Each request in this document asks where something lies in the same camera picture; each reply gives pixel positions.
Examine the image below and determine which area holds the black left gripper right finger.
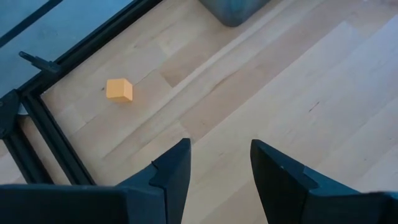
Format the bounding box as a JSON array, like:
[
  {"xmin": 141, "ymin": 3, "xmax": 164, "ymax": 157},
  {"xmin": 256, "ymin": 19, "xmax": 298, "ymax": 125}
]
[{"xmin": 250, "ymin": 139, "xmax": 398, "ymax": 224}]

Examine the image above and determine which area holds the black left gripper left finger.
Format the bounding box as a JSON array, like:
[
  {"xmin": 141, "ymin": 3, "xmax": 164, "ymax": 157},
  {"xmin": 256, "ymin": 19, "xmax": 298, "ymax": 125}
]
[{"xmin": 0, "ymin": 138, "xmax": 192, "ymax": 224}]

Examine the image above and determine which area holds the black aluminium table frame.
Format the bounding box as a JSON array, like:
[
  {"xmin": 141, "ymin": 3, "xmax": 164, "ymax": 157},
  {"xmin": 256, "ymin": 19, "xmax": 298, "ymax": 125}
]
[{"xmin": 0, "ymin": 0, "xmax": 162, "ymax": 186}]

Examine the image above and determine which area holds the gray plastic bin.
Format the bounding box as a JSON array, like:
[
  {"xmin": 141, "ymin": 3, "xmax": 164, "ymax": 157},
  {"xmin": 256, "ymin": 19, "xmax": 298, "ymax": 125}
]
[{"xmin": 198, "ymin": 0, "xmax": 272, "ymax": 27}]

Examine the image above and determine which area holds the orange cube block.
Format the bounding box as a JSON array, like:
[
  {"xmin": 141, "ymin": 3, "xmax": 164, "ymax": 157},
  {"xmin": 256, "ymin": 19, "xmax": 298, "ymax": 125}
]
[{"xmin": 106, "ymin": 78, "xmax": 134, "ymax": 103}]

